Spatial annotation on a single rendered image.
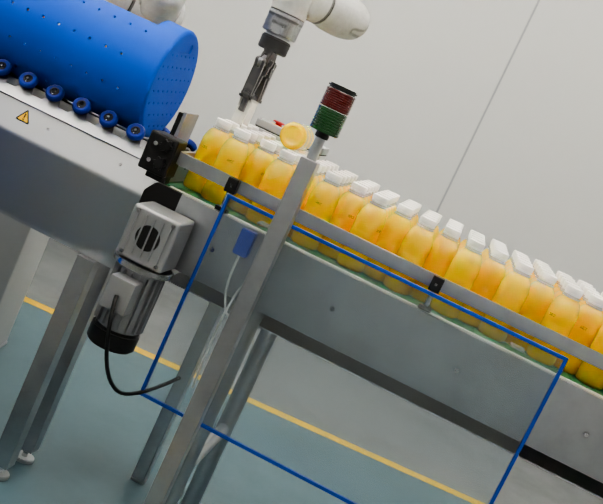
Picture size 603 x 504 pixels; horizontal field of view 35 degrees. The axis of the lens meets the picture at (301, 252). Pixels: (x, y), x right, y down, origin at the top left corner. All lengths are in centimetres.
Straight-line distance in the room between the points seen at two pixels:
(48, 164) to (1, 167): 14
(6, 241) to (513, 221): 303
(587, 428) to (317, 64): 339
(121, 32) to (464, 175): 318
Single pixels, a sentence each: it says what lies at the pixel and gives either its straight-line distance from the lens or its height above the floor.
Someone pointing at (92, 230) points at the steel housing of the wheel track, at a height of 70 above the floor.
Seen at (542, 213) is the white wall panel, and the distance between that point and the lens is 534.
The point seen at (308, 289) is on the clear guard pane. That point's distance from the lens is 208.
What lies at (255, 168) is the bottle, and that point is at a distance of 222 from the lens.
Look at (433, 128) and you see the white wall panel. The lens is 522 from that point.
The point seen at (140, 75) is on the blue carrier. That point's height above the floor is 109.
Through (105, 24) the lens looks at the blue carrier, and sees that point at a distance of 237.
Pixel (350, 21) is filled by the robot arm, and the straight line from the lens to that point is 246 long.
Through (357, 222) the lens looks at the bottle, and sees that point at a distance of 216.
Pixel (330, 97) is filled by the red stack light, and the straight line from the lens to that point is 194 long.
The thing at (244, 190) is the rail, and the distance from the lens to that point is 216.
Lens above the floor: 123
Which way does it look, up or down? 9 degrees down
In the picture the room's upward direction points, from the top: 25 degrees clockwise
